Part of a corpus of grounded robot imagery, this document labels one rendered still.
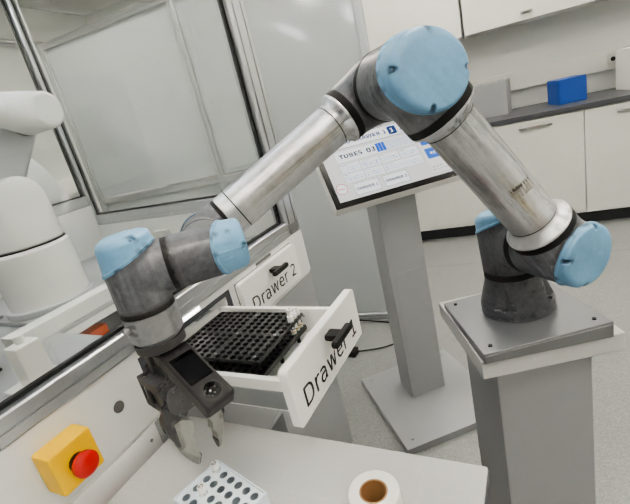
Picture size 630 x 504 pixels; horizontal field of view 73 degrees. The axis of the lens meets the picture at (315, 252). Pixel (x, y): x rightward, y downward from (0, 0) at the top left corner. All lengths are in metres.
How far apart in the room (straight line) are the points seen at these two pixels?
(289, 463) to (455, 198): 3.13
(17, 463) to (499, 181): 0.83
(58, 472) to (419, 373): 1.46
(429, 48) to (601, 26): 3.79
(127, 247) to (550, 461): 1.00
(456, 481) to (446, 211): 3.15
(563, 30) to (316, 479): 4.02
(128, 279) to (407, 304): 1.33
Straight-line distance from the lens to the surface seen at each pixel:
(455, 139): 0.69
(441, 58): 0.65
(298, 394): 0.72
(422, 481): 0.71
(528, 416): 1.09
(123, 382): 0.89
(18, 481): 0.82
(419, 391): 1.99
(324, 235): 2.56
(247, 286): 1.10
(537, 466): 1.19
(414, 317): 1.81
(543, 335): 0.95
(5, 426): 0.79
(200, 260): 0.59
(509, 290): 0.97
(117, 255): 0.59
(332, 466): 0.76
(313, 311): 0.93
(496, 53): 4.29
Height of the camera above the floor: 1.29
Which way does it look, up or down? 18 degrees down
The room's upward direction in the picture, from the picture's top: 14 degrees counter-clockwise
